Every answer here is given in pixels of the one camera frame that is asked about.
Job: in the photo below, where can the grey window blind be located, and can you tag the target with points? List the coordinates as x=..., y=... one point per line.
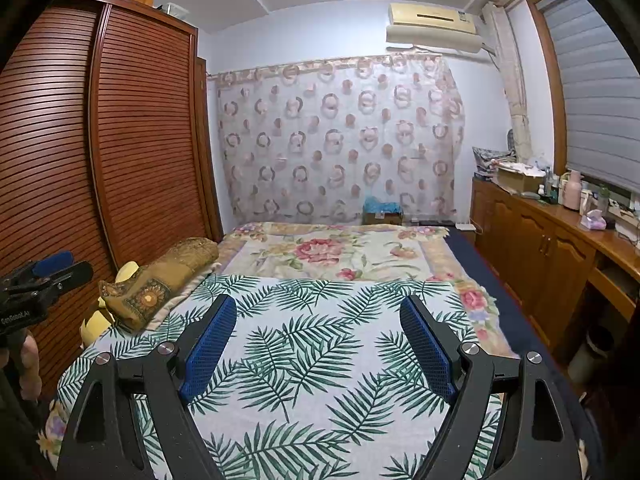
x=595, y=100

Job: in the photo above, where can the yellow plush toy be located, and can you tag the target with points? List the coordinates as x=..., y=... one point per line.
x=95, y=330

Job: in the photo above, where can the grey waste bin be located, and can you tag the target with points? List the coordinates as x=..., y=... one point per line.
x=587, y=360

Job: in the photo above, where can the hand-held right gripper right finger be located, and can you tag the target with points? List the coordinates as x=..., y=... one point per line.
x=427, y=355

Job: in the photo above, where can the palm leaf print sheet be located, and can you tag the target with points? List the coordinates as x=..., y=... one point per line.
x=300, y=340

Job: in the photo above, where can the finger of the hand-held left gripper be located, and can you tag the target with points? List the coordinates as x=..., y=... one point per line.
x=72, y=274
x=52, y=261

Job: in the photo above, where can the brown patterned shirt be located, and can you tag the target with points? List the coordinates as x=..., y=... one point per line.
x=165, y=270

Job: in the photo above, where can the floral blanket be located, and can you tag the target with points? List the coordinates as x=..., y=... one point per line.
x=325, y=250

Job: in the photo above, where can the wooden louvered wardrobe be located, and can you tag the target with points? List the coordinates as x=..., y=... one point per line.
x=140, y=135

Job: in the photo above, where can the small cardboard box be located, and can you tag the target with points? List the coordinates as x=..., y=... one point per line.
x=382, y=219

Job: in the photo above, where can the pink tissue box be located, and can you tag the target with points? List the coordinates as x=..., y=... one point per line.
x=593, y=221

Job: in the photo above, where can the beige air conditioner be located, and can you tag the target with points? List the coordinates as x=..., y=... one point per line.
x=430, y=22

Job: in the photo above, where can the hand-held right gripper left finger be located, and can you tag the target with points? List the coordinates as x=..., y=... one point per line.
x=207, y=350

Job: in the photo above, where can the stack of folded cloths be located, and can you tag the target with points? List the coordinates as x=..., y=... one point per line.
x=492, y=157

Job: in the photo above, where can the person's left hand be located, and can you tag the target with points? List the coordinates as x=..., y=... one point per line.
x=32, y=365

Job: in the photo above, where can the white power strip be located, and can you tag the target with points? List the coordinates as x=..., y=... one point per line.
x=465, y=226

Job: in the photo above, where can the beige lace curtain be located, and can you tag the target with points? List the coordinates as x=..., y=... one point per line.
x=515, y=100

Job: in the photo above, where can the blue plastic bags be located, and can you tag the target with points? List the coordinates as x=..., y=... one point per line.
x=382, y=205

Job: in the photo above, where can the wooden sideboard cabinet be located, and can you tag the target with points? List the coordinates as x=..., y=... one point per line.
x=530, y=240

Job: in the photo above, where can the pink thermos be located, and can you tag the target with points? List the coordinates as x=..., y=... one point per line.
x=572, y=192

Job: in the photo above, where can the open cardboard box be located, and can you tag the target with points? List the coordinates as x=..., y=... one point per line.
x=515, y=180

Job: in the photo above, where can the navy blue bed cover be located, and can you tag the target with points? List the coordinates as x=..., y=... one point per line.
x=500, y=285

